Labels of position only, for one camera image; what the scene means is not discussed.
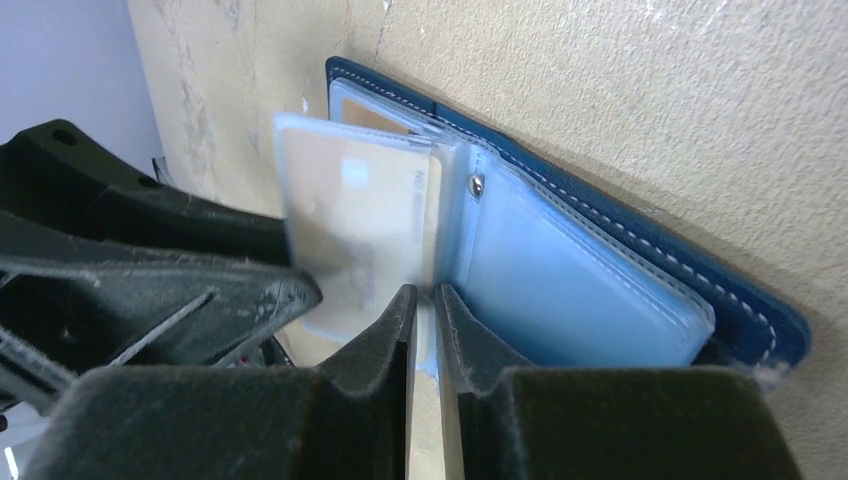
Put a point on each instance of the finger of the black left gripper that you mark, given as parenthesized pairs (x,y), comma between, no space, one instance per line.
(70,305)
(56,176)

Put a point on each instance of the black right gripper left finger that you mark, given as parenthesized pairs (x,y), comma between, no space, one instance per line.
(345,418)

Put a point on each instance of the tan card in holder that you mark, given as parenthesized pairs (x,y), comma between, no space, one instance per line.
(362,210)

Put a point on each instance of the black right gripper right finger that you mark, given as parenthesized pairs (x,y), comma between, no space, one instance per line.
(507,418)

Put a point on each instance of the blue leather card holder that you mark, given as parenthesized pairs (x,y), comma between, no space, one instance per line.
(562,272)

